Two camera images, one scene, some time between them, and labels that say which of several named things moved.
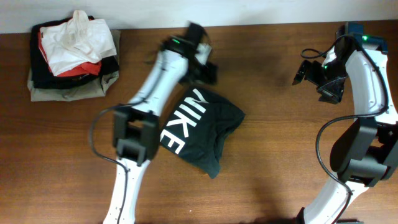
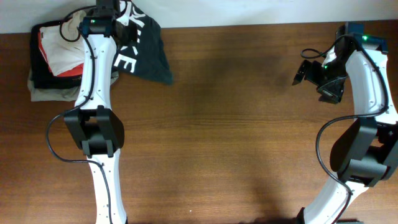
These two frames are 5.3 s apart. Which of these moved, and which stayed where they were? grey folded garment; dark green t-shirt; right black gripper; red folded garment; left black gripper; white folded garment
Moved: dark green t-shirt; left black gripper
Stayed: white folded garment; grey folded garment; right black gripper; red folded garment
